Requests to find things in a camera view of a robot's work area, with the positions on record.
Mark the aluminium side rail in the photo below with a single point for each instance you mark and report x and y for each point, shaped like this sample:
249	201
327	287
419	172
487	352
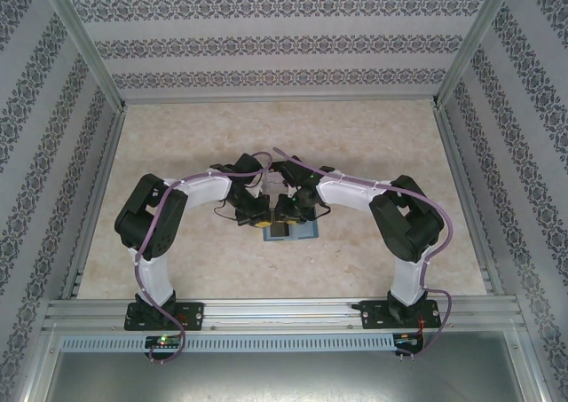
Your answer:
457	162
108	162

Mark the aluminium frame post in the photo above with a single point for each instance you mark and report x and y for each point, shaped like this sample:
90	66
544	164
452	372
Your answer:
85	42
473	42

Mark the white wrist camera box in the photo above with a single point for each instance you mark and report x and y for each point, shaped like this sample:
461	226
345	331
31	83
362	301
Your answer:
288	192
258	190

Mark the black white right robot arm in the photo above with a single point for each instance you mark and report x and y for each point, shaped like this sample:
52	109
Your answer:
355	191

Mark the grey metal panel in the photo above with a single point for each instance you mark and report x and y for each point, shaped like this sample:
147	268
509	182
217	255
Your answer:
284	380

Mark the aluminium back rail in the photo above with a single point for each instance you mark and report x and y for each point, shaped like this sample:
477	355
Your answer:
279	100

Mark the teal leather card holder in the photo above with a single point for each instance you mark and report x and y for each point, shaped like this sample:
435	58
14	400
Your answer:
306	232

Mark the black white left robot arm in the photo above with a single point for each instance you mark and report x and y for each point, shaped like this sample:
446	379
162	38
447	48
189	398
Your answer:
204	191

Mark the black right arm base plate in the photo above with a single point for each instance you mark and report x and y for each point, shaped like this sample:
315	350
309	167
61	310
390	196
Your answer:
373	315

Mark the aluminium mounting rail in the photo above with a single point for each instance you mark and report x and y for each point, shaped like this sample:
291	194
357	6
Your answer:
275	315

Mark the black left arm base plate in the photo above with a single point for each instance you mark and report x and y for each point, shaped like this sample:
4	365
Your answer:
195	315

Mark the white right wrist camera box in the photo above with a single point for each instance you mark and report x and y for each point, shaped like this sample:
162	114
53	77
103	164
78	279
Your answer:
288	192

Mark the black card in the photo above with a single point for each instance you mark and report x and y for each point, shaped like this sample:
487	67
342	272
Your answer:
279	231

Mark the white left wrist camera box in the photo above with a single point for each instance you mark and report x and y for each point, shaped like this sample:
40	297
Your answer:
258	190

